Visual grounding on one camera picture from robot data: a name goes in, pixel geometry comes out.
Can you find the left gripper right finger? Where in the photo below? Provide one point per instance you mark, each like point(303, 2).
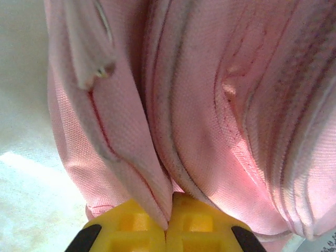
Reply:
point(199, 231)

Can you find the pink school backpack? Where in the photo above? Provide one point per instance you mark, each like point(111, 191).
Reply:
point(197, 105)

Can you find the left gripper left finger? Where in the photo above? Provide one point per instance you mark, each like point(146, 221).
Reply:
point(126, 231)

